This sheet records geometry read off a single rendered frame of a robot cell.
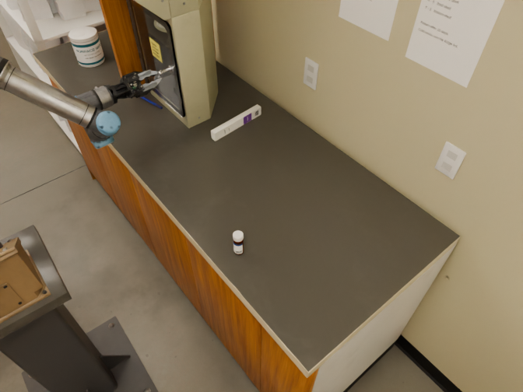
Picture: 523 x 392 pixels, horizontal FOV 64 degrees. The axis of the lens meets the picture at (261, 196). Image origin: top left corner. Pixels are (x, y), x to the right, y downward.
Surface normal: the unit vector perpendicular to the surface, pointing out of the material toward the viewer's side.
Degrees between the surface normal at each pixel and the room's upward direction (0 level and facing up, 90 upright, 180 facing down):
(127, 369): 0
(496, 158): 90
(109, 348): 0
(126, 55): 90
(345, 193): 0
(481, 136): 90
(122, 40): 90
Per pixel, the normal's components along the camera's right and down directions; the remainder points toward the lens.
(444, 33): -0.77, 0.47
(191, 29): 0.63, 0.59
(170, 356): 0.00, -0.66
